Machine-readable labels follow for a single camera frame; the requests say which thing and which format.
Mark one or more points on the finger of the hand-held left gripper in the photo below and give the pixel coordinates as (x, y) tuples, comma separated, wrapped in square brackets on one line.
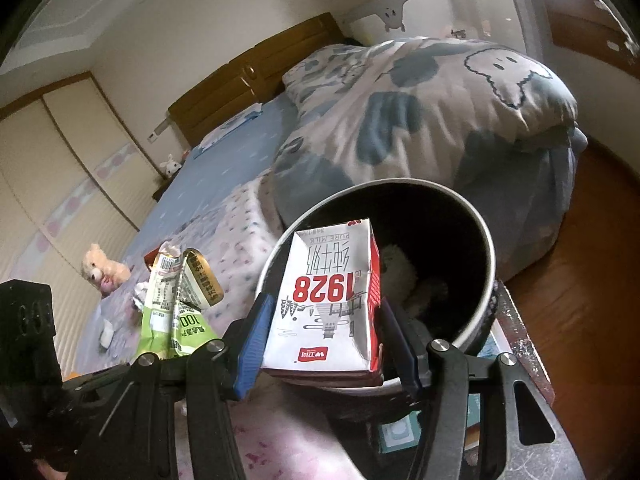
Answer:
[(90, 382)]

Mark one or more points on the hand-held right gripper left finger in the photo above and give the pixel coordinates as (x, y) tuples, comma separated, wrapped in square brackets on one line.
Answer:
[(255, 340)]

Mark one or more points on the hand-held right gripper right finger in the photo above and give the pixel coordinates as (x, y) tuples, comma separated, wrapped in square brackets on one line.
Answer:
[(407, 365)]

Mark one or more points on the white paper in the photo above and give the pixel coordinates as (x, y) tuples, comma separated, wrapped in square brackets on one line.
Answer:
[(106, 337), (141, 296)]

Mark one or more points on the white milk carton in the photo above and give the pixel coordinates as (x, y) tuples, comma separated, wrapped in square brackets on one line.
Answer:
[(320, 310)]

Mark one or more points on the green drink pouch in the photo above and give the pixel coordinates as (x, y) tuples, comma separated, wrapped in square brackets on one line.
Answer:
[(165, 310)]

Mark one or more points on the white and black bin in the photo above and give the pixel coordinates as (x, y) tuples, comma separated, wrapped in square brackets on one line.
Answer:
[(450, 240)]

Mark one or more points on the red wrapper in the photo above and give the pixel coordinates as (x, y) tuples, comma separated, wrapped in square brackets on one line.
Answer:
[(150, 259)]

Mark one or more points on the cream teddy bear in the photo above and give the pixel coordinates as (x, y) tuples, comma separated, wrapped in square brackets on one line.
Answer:
[(100, 270)]

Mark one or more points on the pink floral blanket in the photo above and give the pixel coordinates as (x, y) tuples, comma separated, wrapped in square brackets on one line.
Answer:
[(240, 220)]

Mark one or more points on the cream sliding door wardrobe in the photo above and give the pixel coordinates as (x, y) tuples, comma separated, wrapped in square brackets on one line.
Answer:
[(50, 185)]

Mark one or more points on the blue dotted bed sheet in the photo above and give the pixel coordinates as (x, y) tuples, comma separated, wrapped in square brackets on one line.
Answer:
[(210, 175)]

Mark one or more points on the dark wooden nightstand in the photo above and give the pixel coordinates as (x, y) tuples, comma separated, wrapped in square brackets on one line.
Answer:
[(162, 190)]

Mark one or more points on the white rabbit plush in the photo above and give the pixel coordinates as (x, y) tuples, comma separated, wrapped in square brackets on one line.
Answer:
[(170, 165)]

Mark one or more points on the blue patterned pillow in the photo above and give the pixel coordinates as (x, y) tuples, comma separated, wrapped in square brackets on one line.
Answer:
[(230, 127)]

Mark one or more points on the blue and white printed quilt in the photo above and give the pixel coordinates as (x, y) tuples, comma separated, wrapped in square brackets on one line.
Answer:
[(425, 110)]

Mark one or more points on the wooden bed headboard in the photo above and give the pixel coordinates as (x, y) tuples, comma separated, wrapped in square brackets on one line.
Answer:
[(250, 75)]

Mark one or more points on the wooden cabinet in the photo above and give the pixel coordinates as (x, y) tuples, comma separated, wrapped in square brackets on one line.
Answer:
[(590, 35)]

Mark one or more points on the grey bed guard rail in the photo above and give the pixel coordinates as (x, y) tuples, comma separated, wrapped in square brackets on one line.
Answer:
[(435, 10)]

